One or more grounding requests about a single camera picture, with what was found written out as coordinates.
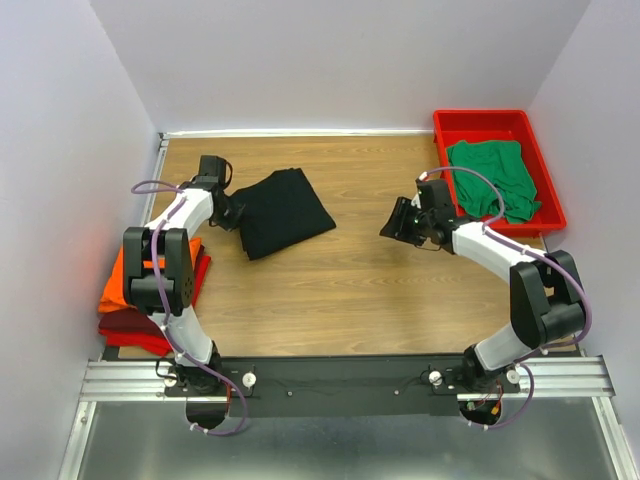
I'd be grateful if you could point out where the red plastic bin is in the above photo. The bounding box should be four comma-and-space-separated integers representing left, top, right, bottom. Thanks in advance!
433, 109, 567, 238

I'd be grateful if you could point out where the orange folded t shirt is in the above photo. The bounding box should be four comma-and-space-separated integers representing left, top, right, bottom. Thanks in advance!
98, 237, 211, 314

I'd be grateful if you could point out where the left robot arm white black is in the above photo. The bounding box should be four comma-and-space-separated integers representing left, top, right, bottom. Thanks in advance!
122, 155, 244, 395

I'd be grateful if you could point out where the red folded t shirt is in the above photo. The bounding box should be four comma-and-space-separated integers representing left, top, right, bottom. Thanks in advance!
103, 254, 213, 358

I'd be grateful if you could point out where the green t shirt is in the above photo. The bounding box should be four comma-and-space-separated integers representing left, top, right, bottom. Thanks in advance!
446, 140, 541, 224

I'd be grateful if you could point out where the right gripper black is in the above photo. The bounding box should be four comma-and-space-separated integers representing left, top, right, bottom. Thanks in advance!
378, 196, 433, 247

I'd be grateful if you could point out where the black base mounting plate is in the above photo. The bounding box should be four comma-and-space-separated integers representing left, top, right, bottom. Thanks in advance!
160, 354, 520, 419

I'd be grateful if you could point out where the black t shirt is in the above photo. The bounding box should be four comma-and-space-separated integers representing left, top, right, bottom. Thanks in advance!
231, 168, 336, 261

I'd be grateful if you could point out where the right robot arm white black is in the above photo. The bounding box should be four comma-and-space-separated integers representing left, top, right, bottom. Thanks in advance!
380, 179, 590, 392

